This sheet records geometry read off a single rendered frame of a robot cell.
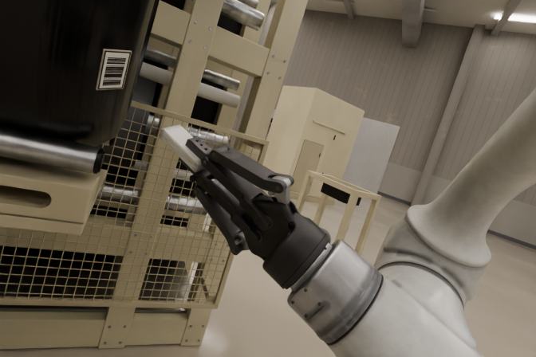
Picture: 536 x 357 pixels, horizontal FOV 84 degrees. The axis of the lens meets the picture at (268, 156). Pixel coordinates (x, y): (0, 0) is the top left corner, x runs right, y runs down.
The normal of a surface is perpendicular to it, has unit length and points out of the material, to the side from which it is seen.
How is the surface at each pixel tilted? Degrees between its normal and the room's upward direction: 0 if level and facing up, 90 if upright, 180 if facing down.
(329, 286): 72
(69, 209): 90
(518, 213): 90
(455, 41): 90
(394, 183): 90
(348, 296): 65
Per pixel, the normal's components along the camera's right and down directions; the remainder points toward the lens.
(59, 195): 0.39, 0.19
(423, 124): -0.41, -0.05
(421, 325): 0.29, -0.71
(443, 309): 0.47, -0.76
